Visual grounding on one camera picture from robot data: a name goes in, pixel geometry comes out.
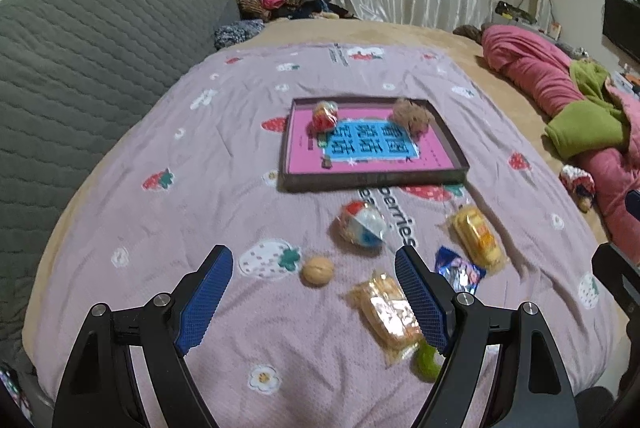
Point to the shallow grey box pink inside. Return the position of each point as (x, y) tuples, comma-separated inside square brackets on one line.
[(300, 158)]

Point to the pink quilt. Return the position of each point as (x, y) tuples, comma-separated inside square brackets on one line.
[(535, 63)]

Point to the clear rice cracker packet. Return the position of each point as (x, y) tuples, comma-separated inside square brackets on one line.
[(387, 313)]

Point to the walnut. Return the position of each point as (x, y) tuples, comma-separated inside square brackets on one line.
[(317, 272)]

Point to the brown cloth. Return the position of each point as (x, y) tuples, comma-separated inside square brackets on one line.
[(467, 32)]

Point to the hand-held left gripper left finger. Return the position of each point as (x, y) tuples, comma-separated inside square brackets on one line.
[(205, 303)]

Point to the red white blue ball candy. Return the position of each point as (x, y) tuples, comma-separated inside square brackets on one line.
[(360, 224)]

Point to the green jelly candy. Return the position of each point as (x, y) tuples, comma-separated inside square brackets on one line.
[(425, 363)]

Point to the pink strawberry printed blanket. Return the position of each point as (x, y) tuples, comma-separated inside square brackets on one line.
[(225, 168)]

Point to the black television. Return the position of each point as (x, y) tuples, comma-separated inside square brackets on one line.
[(622, 25)]

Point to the brown chocolate drizzled puff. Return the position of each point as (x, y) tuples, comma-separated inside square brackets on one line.
[(412, 115)]

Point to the white chair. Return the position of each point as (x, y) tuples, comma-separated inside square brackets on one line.
[(542, 8)]

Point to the grey quilted headboard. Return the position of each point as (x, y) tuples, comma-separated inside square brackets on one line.
[(90, 73)]

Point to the blue cookie packet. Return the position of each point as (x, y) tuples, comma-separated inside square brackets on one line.
[(457, 270)]

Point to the red wrapped lollipop candy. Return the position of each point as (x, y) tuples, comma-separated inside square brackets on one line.
[(325, 117)]

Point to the blue floral cloth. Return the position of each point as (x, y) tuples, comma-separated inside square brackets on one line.
[(235, 33)]

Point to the green cloth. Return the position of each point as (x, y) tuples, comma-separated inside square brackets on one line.
[(580, 123)]

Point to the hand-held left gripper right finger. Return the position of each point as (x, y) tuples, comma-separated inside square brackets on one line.
[(420, 298)]

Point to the yellow cake packet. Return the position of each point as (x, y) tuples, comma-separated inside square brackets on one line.
[(477, 238)]

